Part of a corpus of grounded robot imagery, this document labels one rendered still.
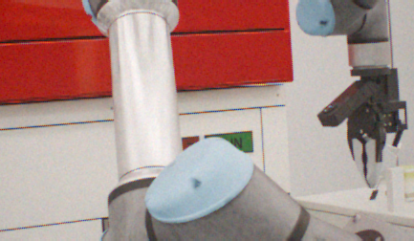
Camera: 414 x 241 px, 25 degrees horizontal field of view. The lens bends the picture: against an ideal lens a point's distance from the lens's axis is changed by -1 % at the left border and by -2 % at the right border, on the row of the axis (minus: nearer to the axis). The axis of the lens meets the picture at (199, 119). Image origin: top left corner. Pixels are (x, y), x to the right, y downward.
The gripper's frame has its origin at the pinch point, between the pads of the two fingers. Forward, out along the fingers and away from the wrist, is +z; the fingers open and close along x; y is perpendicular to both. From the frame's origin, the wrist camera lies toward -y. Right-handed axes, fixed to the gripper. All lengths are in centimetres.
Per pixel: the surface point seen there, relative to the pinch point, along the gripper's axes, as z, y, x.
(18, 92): -20, -47, 44
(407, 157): 24, 181, 180
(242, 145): -4.6, 3.4, 44.6
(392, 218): 9.2, 12.0, 7.2
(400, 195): 5.4, 15.7, 8.7
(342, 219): 11.0, 13.1, 23.7
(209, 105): -13.9, -3.6, 45.5
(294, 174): 24, 121, 185
